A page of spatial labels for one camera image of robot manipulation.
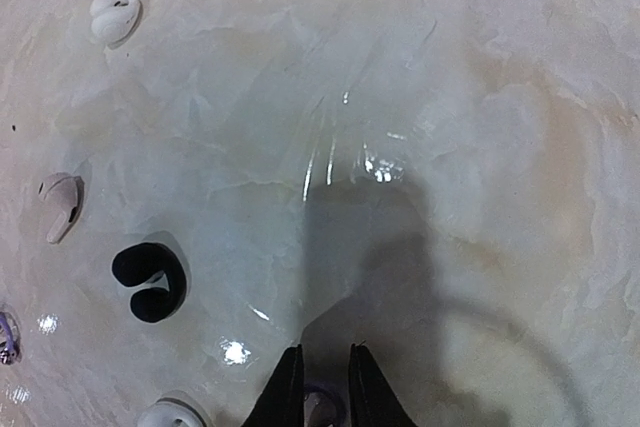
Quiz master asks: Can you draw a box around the purple chrome earbud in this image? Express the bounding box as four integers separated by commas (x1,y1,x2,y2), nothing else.
304,384,346,427
0,311,21,366

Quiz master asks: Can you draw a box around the white stem earbud left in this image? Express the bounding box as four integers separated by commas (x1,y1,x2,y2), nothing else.
38,172,84,245

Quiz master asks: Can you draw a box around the black clip earbud far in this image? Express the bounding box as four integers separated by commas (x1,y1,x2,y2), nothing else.
111,242,188,324

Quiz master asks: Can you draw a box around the white clip earbud middle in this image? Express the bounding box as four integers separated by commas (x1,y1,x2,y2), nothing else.
136,397,207,427

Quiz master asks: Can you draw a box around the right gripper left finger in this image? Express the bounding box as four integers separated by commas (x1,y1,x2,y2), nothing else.
242,345,305,427

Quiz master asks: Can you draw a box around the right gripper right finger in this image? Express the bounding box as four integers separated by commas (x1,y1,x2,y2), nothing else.
348,344,416,427

